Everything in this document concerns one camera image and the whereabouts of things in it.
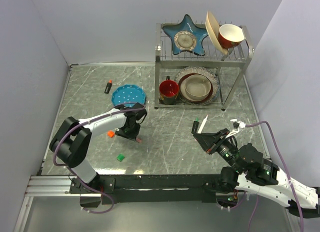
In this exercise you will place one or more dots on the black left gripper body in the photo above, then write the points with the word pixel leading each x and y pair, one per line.
pixel 128 132

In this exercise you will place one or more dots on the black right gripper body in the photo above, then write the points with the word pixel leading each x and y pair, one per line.
pixel 223 145

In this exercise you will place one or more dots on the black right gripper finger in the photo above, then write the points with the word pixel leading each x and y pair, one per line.
pixel 207 148
pixel 207 138

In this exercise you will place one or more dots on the white pink-tipped marker pen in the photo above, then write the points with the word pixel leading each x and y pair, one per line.
pixel 202 125

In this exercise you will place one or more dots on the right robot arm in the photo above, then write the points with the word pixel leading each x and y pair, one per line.
pixel 249 171

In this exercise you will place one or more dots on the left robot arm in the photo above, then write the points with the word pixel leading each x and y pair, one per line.
pixel 71 142

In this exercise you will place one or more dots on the black green-tipped highlighter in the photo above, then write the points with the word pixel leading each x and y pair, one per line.
pixel 195 125

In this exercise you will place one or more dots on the blue polka dot plate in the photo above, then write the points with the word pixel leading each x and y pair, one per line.
pixel 128 95

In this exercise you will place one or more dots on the orange highlighter cap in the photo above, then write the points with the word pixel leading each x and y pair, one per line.
pixel 111 134

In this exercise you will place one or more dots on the black orange-tipped highlighter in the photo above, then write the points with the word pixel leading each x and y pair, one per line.
pixel 108 87

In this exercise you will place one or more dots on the dark floral red mug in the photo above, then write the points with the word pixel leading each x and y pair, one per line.
pixel 168 91

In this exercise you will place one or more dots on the green highlighter cap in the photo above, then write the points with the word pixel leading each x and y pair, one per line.
pixel 120 157

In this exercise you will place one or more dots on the beige bowl on lower shelf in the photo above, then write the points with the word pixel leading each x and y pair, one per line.
pixel 195 88

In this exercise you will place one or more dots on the dark red plate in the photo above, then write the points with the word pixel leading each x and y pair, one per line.
pixel 208 97

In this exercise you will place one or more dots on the stainless steel dish rack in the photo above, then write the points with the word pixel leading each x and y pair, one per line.
pixel 229 69

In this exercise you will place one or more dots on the blue star-shaped dish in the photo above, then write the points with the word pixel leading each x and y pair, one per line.
pixel 186 36

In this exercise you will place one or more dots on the red and white bowl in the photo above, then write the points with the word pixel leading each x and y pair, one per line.
pixel 230 36

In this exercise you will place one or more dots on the cream plate on rack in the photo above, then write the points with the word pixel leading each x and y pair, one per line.
pixel 212 27

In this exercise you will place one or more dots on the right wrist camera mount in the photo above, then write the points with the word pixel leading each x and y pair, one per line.
pixel 238 126

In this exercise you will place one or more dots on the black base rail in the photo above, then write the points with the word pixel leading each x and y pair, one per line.
pixel 166 188

